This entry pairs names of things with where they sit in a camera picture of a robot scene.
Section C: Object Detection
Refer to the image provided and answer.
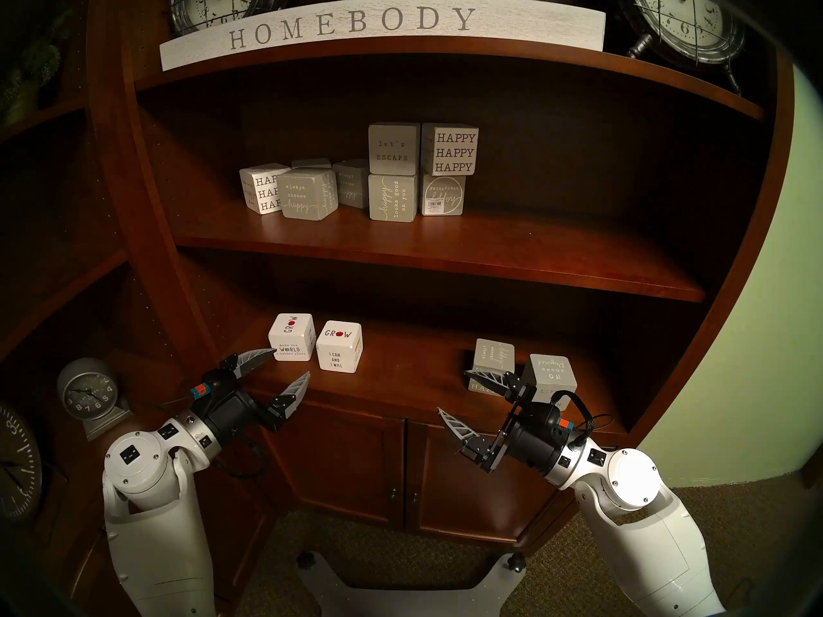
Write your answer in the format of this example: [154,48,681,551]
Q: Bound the grey LIFE'S A BEACH cube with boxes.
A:
[520,353,578,411]

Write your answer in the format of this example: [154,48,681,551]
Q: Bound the grey always choose happy cube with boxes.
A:
[332,159,371,210]
[276,168,339,221]

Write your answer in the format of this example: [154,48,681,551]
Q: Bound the wire caged clock with feet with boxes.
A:
[614,0,750,97]

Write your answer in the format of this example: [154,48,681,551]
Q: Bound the wire caged round clock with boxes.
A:
[169,0,284,38]

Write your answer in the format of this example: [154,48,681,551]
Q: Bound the small grey alarm clock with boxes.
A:
[57,357,134,442]

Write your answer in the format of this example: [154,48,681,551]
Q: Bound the wooden cabinet door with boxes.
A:
[406,420,579,546]
[283,404,407,530]

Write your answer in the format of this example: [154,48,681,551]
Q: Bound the brown wooden bookshelf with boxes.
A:
[86,0,796,559]

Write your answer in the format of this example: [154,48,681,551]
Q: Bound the grey let's ESCAPE cube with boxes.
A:
[368,122,422,176]

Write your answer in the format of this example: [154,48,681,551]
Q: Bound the green plant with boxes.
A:
[0,5,65,128]

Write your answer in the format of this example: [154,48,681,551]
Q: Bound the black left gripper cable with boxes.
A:
[209,429,267,480]

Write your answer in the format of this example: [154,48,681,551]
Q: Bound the white GROW slogan cube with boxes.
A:
[268,312,317,362]
[316,321,363,373]

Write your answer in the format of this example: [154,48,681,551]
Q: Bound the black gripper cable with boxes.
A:
[209,429,267,480]
[556,389,615,449]

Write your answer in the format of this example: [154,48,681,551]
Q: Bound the white HOMEBODY sign board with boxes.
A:
[159,0,607,72]

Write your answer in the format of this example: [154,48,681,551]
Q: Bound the grey HAPPY live cube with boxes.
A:
[467,338,516,393]

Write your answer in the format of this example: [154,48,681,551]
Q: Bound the grey happy looks good cube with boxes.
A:
[368,174,420,223]

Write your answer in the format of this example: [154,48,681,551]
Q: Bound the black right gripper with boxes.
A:
[437,365,573,478]

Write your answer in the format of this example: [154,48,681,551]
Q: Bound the dark wooden side shelf unit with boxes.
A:
[0,0,296,617]

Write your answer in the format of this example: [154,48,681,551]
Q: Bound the large round dark clock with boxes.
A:
[0,400,44,525]

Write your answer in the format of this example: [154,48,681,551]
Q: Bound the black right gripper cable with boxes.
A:
[556,389,615,449]

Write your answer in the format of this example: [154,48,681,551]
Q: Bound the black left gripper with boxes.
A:
[190,348,312,444]

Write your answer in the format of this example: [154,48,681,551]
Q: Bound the white HAPPY word cube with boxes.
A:
[239,163,293,217]
[421,123,480,176]

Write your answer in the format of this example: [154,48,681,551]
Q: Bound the white circle design cube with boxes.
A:
[420,171,467,217]

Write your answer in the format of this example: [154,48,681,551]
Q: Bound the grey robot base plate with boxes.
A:
[296,548,525,617]

